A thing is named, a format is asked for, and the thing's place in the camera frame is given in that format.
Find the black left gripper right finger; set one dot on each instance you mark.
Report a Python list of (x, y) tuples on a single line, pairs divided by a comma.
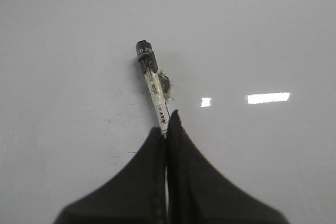
[(199, 193)]

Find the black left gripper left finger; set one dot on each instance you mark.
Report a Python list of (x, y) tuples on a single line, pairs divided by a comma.
[(134, 195)]

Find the white marker with black cap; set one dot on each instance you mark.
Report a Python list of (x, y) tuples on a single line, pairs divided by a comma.
[(146, 59)]

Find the white whiteboard with metal frame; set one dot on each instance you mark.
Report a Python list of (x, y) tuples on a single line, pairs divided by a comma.
[(253, 82)]

